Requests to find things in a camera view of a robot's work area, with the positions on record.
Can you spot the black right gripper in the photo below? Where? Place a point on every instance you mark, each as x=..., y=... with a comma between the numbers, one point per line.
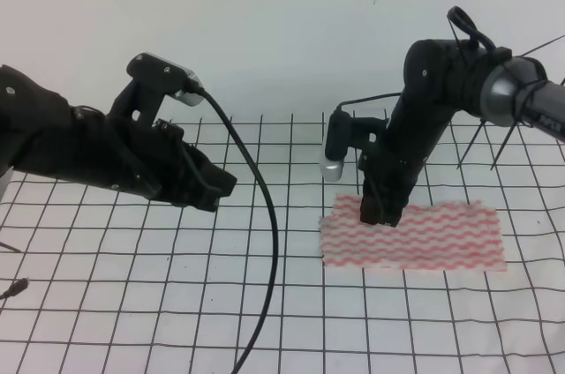
x=388, y=183

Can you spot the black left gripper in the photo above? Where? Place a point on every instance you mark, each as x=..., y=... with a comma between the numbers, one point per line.
x=152, y=162

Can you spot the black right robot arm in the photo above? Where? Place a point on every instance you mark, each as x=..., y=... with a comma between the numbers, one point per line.
x=442, y=77

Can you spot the pink wavy striped towel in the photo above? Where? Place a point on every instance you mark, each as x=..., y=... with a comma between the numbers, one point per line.
x=449, y=236

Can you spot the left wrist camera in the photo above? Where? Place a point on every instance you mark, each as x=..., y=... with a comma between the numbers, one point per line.
x=154, y=78

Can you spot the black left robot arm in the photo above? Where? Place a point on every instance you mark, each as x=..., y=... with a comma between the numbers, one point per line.
x=37, y=132

